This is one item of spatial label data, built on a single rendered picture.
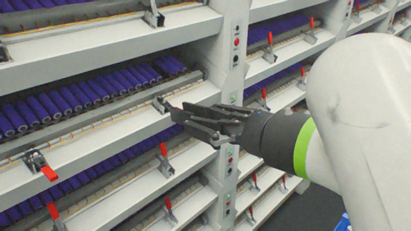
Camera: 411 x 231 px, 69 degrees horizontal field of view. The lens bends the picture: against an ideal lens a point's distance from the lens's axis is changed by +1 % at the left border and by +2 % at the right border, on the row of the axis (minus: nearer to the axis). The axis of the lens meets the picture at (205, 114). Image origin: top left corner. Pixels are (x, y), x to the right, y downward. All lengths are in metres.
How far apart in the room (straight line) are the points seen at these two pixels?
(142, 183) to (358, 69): 0.59
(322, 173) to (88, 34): 0.42
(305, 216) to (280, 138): 1.28
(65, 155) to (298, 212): 1.33
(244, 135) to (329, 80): 0.22
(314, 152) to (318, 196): 1.42
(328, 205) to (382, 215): 1.57
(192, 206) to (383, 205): 0.78
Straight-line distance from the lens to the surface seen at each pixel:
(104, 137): 0.61
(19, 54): 0.51
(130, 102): 0.65
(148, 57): 0.78
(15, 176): 0.58
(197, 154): 0.84
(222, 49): 0.74
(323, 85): 0.29
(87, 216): 0.72
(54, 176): 0.51
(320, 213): 1.73
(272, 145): 0.43
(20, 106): 0.66
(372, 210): 0.22
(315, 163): 0.41
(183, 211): 0.94
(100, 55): 0.54
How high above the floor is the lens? 1.22
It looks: 30 degrees down
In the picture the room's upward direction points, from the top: straight up
